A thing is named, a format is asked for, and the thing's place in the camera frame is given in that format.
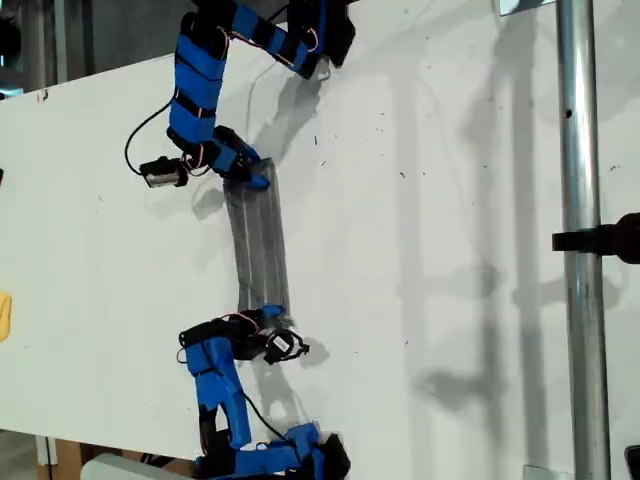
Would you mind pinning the black camera box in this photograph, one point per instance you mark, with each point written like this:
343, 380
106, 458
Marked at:
282, 345
162, 174

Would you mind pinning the wooden table leg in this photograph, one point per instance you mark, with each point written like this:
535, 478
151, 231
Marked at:
60, 452

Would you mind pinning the yellow object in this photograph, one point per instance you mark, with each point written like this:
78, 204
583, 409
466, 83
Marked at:
4, 316

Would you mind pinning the white box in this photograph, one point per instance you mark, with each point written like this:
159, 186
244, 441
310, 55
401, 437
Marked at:
135, 469

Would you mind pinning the steel post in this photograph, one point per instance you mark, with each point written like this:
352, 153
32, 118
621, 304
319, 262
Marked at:
582, 240

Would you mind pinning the black clamp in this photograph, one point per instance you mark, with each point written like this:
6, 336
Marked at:
600, 239

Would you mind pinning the black block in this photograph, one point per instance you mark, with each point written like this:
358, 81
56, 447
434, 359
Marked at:
633, 461

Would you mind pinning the grey white-striped towel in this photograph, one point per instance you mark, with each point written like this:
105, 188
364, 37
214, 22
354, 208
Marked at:
260, 245

